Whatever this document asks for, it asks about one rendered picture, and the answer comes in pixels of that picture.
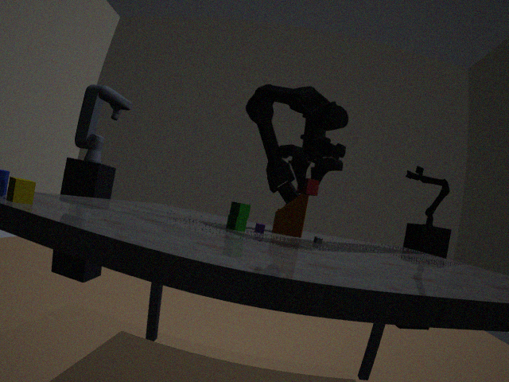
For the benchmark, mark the purple block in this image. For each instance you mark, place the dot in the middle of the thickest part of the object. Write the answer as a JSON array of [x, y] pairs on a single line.
[[259, 228]]

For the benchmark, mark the yellow block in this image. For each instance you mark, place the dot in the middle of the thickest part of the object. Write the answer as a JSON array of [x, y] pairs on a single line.
[[21, 190]]

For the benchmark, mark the green block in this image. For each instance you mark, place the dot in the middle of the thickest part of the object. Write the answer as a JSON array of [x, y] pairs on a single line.
[[236, 223], [240, 210]]

